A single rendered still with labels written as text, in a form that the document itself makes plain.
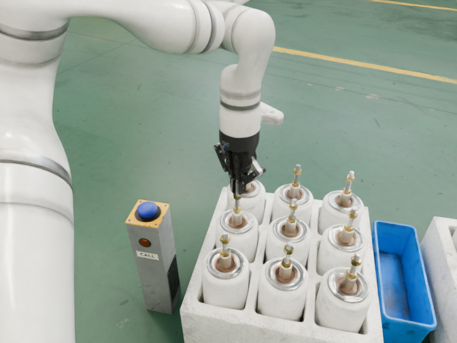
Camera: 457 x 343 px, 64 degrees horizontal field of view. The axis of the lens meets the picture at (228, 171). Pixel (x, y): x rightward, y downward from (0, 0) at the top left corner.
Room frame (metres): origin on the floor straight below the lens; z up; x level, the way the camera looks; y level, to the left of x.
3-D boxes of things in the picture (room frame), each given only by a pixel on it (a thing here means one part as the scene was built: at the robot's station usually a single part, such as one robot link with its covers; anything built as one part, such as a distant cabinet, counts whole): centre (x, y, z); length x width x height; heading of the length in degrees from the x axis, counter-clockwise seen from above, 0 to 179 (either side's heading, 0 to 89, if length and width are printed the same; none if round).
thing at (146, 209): (0.54, 0.17, 0.32); 0.04 x 0.04 x 0.02
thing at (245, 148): (0.58, -0.02, 0.46); 0.08 x 0.08 x 0.09
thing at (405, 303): (0.56, -0.42, 0.06); 0.30 x 0.11 x 0.12; 167
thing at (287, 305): (0.44, -0.11, 0.16); 0.10 x 0.10 x 0.18
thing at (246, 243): (0.58, -0.02, 0.16); 0.10 x 0.10 x 0.18
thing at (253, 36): (0.57, -0.03, 0.63); 0.09 x 0.07 x 0.15; 42
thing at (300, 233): (0.55, -0.13, 0.25); 0.08 x 0.08 x 0.01
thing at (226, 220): (0.58, -0.02, 0.25); 0.08 x 0.08 x 0.01
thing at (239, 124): (0.59, -0.03, 0.53); 0.11 x 0.09 x 0.06; 131
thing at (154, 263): (0.54, 0.17, 0.16); 0.07 x 0.07 x 0.31; 78
